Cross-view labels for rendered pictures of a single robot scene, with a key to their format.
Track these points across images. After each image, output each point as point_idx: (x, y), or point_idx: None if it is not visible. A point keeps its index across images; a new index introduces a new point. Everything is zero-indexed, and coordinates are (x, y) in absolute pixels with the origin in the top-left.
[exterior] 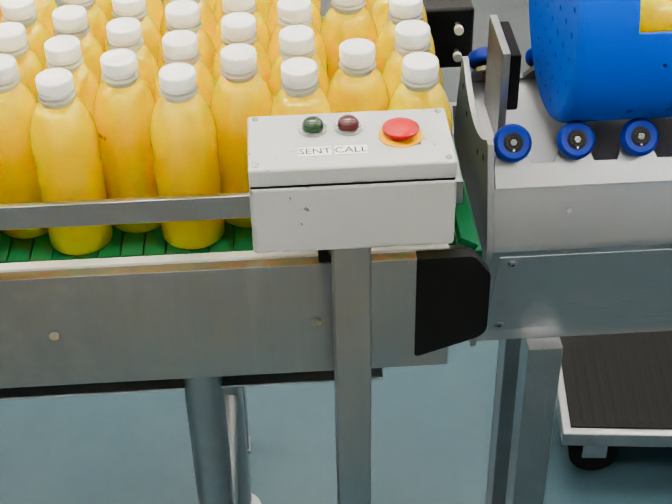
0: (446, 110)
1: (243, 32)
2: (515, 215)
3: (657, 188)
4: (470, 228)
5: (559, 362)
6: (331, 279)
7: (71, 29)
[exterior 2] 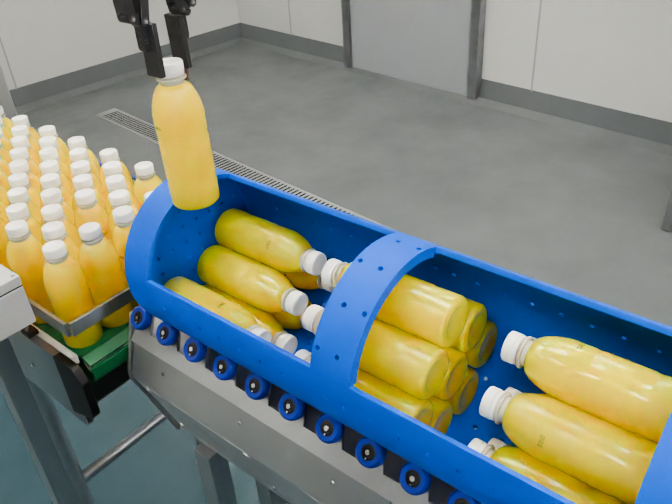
0: (61, 279)
1: (44, 199)
2: (141, 361)
3: (203, 387)
4: (101, 355)
5: (209, 467)
6: (29, 345)
7: (12, 171)
